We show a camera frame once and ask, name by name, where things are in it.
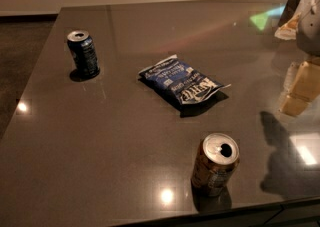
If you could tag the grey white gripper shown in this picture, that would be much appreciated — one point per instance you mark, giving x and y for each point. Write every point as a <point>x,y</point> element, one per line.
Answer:
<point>309,35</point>

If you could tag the orange soda can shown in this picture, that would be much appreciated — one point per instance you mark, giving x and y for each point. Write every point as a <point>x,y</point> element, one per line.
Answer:
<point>217,158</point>

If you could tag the blue chip bag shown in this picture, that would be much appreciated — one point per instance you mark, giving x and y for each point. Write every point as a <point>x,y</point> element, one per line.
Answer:
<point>180,81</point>

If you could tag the dark blue soda can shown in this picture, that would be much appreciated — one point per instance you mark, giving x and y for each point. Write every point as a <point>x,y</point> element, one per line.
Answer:
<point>83,51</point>

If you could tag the black box in background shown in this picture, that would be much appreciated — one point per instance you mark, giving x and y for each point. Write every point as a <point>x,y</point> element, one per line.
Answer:
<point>289,11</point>

